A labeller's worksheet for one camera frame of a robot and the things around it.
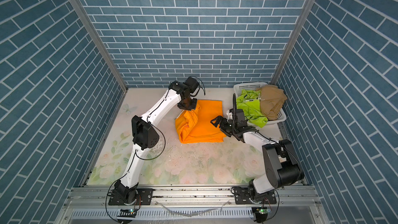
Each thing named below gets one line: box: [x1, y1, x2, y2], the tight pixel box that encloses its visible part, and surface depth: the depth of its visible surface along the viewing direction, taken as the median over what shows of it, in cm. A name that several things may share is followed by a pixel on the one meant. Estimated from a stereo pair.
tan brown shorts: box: [255, 84, 288, 121], surface depth 98 cm
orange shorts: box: [175, 99, 227, 144], surface depth 95 cm
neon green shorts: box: [236, 89, 269, 129], surface depth 98 cm
